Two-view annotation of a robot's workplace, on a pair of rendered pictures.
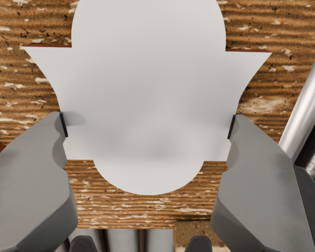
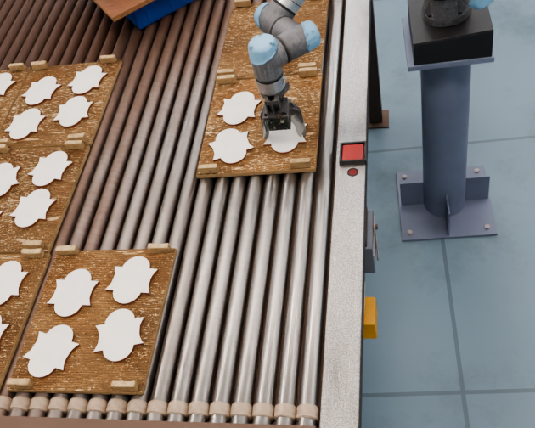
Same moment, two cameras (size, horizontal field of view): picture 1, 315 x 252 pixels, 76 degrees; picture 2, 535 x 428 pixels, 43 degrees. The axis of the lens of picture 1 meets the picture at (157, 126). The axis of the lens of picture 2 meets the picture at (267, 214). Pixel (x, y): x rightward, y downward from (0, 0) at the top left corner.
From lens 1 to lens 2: 1.98 m
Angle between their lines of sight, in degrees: 72
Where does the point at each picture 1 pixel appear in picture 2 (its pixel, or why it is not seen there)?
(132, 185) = (279, 149)
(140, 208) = (280, 161)
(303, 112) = (325, 139)
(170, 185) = (289, 149)
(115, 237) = (267, 186)
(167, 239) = (290, 186)
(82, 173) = (267, 151)
